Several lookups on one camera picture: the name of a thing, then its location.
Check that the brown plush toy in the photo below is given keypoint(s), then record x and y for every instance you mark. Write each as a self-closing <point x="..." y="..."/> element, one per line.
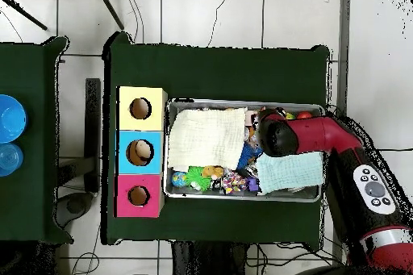
<point x="213" y="171"/>

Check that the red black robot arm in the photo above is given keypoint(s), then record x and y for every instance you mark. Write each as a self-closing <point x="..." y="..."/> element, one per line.
<point x="316" y="136"/>

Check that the shallow mesh bin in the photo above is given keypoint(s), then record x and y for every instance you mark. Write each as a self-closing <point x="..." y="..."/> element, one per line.
<point x="226" y="103"/>

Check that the wooden box with three holes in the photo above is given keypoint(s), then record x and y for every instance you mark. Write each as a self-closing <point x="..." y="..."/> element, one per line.
<point x="155" y="120"/>

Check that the cream waffle cloth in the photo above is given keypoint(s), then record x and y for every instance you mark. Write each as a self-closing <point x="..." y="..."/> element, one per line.
<point x="206" y="139"/>

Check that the green spiky ball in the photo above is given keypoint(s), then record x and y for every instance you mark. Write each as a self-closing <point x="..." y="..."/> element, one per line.
<point x="196" y="178"/>

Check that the plain wooden block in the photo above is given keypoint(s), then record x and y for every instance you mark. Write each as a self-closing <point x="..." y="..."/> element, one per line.
<point x="250" y="117"/>

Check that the globe print ball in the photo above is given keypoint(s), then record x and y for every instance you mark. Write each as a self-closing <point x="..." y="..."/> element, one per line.
<point x="179" y="179"/>

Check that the purple toy block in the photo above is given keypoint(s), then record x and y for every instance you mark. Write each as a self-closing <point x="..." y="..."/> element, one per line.
<point x="253" y="184"/>

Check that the yellow green ball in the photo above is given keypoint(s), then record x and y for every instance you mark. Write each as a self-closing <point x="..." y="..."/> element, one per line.
<point x="290" y="116"/>

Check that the mint waffle cloth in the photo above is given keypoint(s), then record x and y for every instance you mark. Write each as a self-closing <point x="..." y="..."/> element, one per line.
<point x="290" y="171"/>

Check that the orange red ball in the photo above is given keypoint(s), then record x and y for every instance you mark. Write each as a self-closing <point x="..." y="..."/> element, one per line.
<point x="304" y="115"/>

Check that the grey round floor base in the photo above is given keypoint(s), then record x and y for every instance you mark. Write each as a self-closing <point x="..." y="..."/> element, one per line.
<point x="75" y="205"/>

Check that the black tripod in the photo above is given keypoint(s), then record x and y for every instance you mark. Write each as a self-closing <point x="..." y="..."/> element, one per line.
<point x="109" y="7"/>

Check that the dark green side tablecloth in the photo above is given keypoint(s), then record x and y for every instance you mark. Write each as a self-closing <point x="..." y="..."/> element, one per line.
<point x="32" y="207"/>

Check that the blue plastic bowl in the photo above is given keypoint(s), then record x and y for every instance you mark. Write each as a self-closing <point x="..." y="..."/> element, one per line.
<point x="11" y="118"/>

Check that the blue round lid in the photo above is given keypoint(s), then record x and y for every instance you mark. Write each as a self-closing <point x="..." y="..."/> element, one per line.
<point x="9" y="159"/>

